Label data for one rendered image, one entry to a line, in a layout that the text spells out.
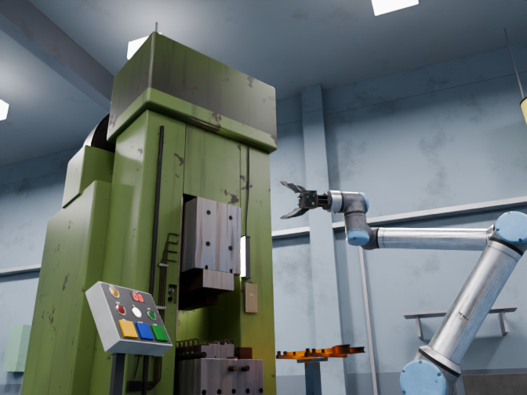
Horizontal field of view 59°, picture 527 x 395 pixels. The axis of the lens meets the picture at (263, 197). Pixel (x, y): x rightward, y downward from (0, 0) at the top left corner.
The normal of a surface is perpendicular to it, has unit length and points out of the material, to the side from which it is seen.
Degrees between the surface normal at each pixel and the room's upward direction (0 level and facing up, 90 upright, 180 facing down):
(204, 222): 90
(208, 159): 90
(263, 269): 90
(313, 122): 90
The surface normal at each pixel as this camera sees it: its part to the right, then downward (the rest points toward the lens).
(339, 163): -0.36, -0.34
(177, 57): 0.63, -0.30
